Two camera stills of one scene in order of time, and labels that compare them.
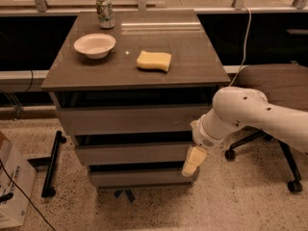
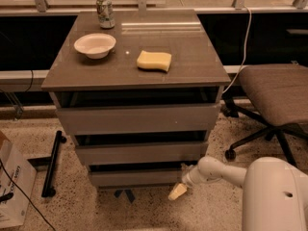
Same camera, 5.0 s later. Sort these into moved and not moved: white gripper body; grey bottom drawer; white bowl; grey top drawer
Moved: white gripper body
Not moved: grey bottom drawer; grey top drawer; white bowl
